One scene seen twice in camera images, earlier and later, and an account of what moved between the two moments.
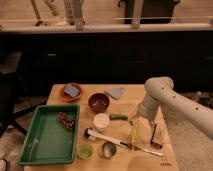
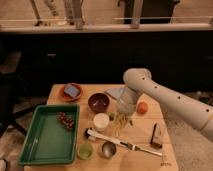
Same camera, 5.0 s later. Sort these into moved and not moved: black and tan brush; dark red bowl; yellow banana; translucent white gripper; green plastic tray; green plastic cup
Moved: translucent white gripper; yellow banana
Not moved: dark red bowl; green plastic tray; green plastic cup; black and tan brush
